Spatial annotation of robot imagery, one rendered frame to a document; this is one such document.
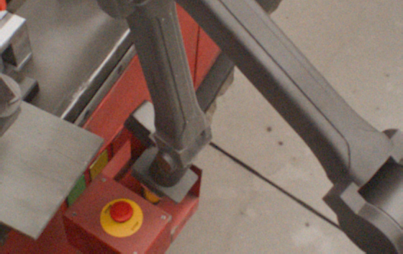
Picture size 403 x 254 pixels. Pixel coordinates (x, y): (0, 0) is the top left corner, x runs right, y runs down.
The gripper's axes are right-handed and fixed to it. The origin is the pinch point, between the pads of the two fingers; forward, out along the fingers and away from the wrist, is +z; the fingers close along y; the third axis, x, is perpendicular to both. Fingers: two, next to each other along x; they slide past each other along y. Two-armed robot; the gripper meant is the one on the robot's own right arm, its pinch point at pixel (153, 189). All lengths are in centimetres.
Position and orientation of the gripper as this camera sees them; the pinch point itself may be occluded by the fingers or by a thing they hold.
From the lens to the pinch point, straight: 131.9
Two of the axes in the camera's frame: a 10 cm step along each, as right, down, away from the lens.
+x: -5.4, 6.7, -5.1
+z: -2.9, 4.2, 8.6
